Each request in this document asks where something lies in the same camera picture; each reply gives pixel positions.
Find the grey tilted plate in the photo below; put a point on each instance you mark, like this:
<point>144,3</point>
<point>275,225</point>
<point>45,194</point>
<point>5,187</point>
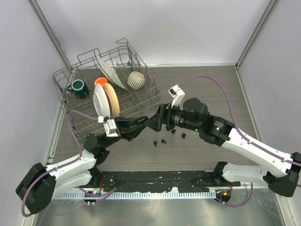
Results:
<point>109,72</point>

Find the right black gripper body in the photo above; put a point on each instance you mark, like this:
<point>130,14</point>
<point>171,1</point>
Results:
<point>166,111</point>

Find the white round plate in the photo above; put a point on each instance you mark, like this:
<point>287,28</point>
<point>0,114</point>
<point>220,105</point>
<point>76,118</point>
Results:
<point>101,103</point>

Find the dark green mug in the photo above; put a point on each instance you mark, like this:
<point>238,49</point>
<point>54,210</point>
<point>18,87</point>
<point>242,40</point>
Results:
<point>79,88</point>

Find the orange cup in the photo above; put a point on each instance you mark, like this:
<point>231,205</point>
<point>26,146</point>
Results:
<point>101,81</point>

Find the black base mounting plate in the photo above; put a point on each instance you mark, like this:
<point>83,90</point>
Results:
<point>159,181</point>

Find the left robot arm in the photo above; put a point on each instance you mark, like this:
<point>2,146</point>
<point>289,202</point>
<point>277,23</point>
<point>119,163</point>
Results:
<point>42,183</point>

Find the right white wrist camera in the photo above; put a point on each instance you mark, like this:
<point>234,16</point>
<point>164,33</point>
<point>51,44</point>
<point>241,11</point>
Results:
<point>177,94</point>

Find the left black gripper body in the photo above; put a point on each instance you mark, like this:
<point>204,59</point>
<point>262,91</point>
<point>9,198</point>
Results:
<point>128,136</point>

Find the white slotted cable duct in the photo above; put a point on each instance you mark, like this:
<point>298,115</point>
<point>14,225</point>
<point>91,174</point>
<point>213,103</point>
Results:
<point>173,194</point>

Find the striped ceramic bowl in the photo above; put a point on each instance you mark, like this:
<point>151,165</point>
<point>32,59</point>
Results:
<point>136,80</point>

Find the grey wire dish rack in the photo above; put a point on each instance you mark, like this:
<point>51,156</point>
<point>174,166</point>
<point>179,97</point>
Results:
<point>133,103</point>

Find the beige round plate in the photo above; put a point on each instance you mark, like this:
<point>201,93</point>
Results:
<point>114,103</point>

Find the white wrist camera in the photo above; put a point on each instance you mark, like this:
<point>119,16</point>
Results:
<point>177,94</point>
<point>109,126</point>

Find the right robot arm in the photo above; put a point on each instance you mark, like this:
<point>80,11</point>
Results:
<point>276,169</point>

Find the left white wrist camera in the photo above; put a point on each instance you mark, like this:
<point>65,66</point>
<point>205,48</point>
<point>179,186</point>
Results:
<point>109,126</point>

